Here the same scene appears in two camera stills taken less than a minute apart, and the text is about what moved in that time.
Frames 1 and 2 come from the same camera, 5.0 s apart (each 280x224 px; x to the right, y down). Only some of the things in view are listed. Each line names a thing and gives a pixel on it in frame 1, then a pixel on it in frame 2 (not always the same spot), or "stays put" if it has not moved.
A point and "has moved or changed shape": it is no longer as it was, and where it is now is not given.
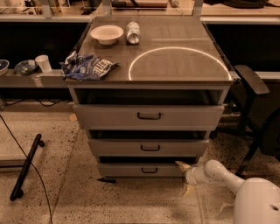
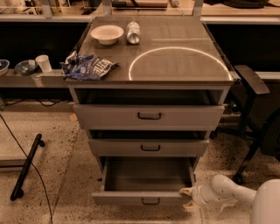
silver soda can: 133,32 stays put
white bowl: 107,34 stays put
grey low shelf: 53,79 stays put
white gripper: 191,176 to 200,196
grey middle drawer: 146,147 stays put
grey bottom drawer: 141,170 has moved or changed shape
